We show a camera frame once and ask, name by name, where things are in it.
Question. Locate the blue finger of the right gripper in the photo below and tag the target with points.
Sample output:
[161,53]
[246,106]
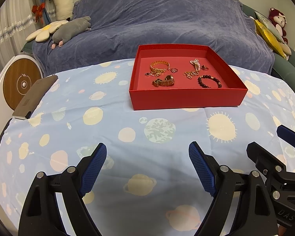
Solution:
[286,134]

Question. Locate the round wooden white device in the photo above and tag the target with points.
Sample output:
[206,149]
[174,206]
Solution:
[16,78]

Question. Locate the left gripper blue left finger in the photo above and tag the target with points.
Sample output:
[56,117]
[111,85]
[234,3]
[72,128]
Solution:
[89,168]

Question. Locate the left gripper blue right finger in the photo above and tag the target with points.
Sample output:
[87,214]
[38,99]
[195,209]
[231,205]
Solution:
[203,168]

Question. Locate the red cardboard tray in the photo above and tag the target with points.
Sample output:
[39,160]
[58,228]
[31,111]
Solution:
[170,76]

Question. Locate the white sheer curtain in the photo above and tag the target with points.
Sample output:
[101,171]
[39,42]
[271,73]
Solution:
[16,22]

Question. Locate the red ribbon bow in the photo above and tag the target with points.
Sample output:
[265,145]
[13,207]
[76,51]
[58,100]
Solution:
[38,13]

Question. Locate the blue planet print cloth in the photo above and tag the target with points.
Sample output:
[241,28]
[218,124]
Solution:
[148,185]

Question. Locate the yellow gold pillow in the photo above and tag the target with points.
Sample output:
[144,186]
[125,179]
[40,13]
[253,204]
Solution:
[269,38]

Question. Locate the purple-blue bed blanket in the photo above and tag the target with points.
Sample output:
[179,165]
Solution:
[118,27]

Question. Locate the dark green sofa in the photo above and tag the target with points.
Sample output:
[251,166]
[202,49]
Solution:
[283,69]

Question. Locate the grey patterned pillow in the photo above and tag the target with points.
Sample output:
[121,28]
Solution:
[275,29]

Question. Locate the grey plush toy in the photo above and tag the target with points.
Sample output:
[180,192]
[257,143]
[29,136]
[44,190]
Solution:
[69,30]

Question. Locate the flower shaped cushion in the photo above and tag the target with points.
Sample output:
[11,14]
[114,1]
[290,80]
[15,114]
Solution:
[44,33]

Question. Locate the red monkey plush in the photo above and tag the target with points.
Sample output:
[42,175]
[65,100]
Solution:
[278,19]

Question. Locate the brown phone case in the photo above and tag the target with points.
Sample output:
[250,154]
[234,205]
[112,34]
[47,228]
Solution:
[32,98]

